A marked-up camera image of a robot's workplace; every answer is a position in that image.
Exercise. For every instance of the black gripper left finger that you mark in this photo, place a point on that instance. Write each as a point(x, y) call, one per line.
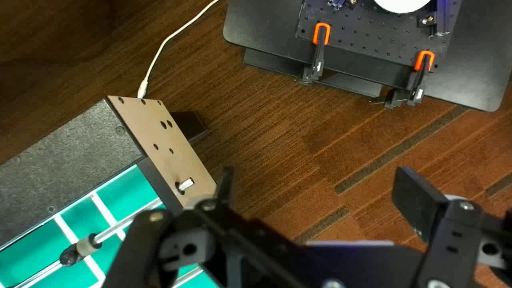
point(145, 234)

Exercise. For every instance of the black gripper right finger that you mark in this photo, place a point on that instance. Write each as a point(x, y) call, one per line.
point(421, 200)

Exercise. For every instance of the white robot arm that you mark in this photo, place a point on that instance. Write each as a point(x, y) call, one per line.
point(401, 3)

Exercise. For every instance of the foosball rod one black player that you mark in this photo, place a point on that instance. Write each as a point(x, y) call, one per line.
point(89, 245)

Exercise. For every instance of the green foosball table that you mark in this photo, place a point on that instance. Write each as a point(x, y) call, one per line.
point(58, 160)

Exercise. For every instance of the orange black clamp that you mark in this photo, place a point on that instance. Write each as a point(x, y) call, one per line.
point(418, 74)
point(321, 45)

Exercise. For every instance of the black perforated breadboard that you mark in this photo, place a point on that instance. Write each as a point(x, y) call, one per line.
point(369, 37)

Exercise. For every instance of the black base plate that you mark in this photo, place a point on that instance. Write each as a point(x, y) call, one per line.
point(481, 64)

